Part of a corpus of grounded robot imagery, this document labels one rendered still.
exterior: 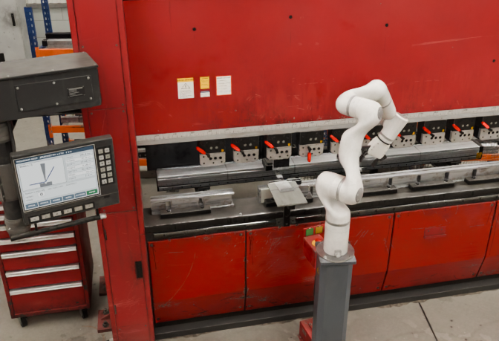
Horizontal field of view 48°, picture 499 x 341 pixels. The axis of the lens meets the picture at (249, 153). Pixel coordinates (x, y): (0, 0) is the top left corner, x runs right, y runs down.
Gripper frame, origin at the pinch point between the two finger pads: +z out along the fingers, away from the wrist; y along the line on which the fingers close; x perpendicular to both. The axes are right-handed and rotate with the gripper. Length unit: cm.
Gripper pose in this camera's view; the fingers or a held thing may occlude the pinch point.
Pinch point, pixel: (367, 162)
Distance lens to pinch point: 314.1
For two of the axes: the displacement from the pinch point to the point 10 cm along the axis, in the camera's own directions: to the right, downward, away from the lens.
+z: -5.0, 7.7, 3.9
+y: -8.4, -3.3, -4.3
